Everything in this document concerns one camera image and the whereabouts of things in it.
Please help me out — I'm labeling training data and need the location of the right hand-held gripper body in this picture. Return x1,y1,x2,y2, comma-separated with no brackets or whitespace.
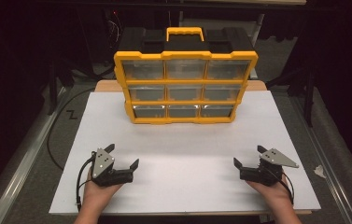
239,147,300,188

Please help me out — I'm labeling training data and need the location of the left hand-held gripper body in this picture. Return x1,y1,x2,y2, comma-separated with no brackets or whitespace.
90,147,134,188

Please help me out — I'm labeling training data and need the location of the person's right hand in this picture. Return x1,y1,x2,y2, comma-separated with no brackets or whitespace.
246,175,293,213

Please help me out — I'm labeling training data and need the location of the person's left hand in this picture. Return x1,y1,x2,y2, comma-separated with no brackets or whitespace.
82,167,125,216

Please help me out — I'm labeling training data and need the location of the white board sheet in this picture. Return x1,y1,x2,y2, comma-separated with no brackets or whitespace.
49,90,322,216

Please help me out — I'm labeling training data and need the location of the crumpled white paper scrap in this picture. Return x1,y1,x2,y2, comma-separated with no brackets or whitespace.
313,164,328,180

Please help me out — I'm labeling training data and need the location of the black metal stand leg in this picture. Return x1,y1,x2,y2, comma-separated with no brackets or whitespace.
47,57,59,116
303,69,317,128

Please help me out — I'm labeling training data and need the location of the set of clear plastic drawers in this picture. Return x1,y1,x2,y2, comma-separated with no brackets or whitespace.
121,59,251,119

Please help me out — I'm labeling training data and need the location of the yellow black drawer organizer cabinet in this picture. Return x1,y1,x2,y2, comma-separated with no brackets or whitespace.
113,26,260,125

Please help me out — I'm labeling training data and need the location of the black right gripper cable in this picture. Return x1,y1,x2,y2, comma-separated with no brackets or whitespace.
265,166,295,205

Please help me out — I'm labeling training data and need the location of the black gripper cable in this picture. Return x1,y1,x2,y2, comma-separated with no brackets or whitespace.
265,166,295,205
75,151,97,213

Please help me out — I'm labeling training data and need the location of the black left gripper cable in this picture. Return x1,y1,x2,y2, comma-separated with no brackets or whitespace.
75,151,97,213

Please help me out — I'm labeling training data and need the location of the long black floor cable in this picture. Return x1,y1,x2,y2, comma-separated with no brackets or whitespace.
46,87,96,172

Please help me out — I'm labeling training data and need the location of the metal floor rail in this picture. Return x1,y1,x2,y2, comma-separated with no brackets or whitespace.
288,95,352,224
0,86,68,224

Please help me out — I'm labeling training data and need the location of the tangle of thin wires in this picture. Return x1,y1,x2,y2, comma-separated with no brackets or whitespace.
106,10,124,49

